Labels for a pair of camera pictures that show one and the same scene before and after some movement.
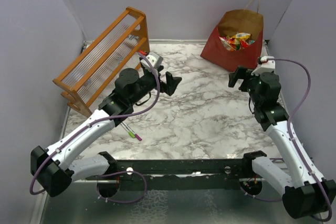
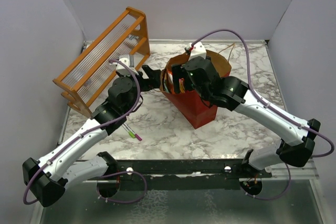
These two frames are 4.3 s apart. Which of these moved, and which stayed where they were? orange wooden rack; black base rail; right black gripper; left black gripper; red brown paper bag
Moved: right black gripper; red brown paper bag
Stayed: left black gripper; black base rail; orange wooden rack
